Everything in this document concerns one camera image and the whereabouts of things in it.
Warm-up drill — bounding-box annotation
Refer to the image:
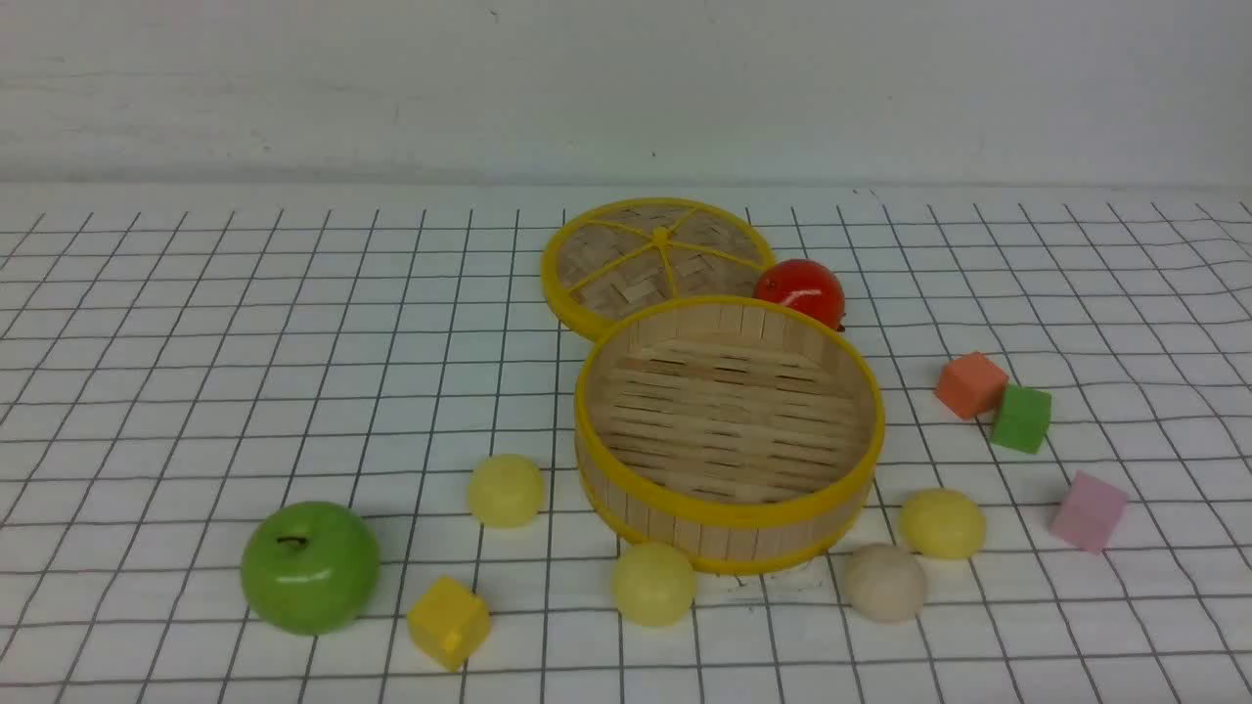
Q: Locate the yellow bun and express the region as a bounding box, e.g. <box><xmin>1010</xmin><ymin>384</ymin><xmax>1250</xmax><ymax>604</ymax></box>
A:
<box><xmin>900</xmin><ymin>487</ymin><xmax>987</xmax><ymax>560</ymax></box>
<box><xmin>611</xmin><ymin>541</ymin><xmax>697</xmax><ymax>629</ymax></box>
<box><xmin>466</xmin><ymin>453</ymin><xmax>545</xmax><ymax>529</ymax></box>

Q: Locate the bamboo steamer lid yellow rim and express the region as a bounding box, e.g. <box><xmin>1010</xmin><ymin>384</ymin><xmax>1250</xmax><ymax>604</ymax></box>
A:
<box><xmin>540</xmin><ymin>198</ymin><xmax>777</xmax><ymax>339</ymax></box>

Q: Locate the pink cube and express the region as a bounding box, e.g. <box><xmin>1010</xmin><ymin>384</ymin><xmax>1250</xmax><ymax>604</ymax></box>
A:
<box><xmin>1048</xmin><ymin>471</ymin><xmax>1131</xmax><ymax>552</ymax></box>

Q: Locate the green cube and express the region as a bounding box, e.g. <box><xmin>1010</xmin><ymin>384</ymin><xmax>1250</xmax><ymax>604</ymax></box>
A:
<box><xmin>990</xmin><ymin>383</ymin><xmax>1052</xmax><ymax>455</ymax></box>

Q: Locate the green apple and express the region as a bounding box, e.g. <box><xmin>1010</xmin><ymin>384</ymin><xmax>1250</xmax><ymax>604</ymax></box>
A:
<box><xmin>239</xmin><ymin>501</ymin><xmax>381</xmax><ymax>636</ymax></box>

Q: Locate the yellow cube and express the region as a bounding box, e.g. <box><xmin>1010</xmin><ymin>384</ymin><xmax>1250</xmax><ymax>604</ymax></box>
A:
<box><xmin>406</xmin><ymin>575</ymin><xmax>491</xmax><ymax>671</ymax></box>

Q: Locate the red tomato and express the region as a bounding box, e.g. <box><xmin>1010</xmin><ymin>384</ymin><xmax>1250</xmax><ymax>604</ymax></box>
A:
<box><xmin>754</xmin><ymin>259</ymin><xmax>846</xmax><ymax>332</ymax></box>

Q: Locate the bamboo steamer tray yellow rim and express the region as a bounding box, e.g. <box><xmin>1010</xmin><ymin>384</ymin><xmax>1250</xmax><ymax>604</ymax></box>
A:
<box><xmin>573</xmin><ymin>297</ymin><xmax>886</xmax><ymax>574</ymax></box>

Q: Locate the orange cube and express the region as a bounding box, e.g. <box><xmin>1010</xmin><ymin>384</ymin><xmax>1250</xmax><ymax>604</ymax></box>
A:
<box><xmin>933</xmin><ymin>351</ymin><xmax>1009</xmax><ymax>420</ymax></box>

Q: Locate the beige bun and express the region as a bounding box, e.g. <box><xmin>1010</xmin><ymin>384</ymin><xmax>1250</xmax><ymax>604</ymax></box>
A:
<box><xmin>844</xmin><ymin>542</ymin><xmax>926</xmax><ymax>624</ymax></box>

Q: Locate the white grid tablecloth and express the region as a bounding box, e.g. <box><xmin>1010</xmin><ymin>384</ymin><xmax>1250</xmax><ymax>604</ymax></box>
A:
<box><xmin>1</xmin><ymin>184</ymin><xmax>1251</xmax><ymax>703</ymax></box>

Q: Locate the yellow bun front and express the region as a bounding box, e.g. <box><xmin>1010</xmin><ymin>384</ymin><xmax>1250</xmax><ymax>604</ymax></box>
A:
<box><xmin>611</xmin><ymin>541</ymin><xmax>697</xmax><ymax>629</ymax></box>

